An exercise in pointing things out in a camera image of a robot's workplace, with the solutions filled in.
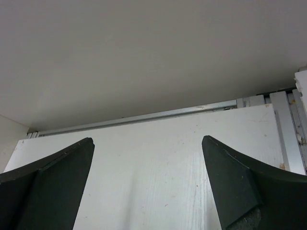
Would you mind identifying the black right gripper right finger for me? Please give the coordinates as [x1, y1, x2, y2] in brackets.
[202, 136, 307, 230]

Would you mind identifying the aluminium table frame rail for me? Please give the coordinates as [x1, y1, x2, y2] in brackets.
[27, 88, 307, 173]

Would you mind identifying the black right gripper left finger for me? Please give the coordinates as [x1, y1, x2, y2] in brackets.
[0, 138, 95, 230]

